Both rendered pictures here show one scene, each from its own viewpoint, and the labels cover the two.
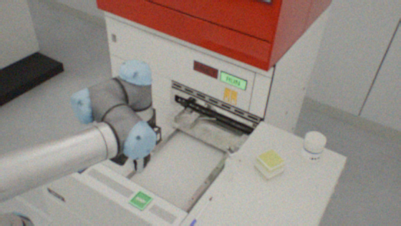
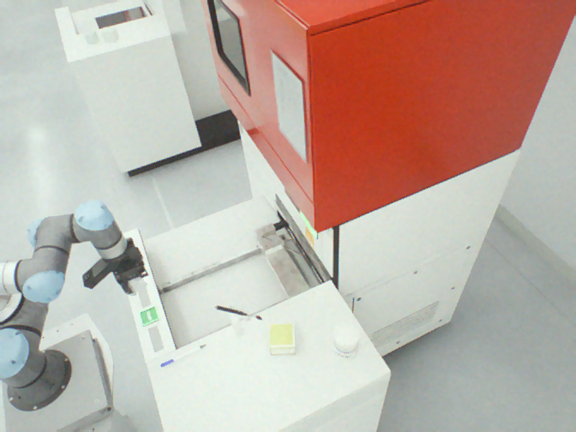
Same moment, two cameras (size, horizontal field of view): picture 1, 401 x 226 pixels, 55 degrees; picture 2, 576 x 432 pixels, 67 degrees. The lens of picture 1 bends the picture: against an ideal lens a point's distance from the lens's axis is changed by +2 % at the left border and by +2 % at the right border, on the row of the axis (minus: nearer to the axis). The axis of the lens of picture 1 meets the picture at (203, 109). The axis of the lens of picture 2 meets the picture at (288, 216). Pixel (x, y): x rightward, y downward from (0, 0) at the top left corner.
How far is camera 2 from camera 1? 0.85 m
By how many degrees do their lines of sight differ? 30
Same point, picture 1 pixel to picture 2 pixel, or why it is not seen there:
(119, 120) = (28, 264)
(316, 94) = (561, 246)
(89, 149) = not seen: outside the picture
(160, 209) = (158, 333)
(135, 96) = (85, 237)
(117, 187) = (143, 293)
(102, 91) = (50, 225)
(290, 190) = (287, 378)
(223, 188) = (224, 340)
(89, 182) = not seen: hidden behind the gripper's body
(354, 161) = (562, 359)
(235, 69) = not seen: hidden behind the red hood
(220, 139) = (286, 280)
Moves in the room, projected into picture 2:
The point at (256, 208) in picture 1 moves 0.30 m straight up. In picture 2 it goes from (237, 379) to (216, 328)
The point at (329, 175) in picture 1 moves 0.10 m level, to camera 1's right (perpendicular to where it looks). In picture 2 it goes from (346, 382) to (379, 404)
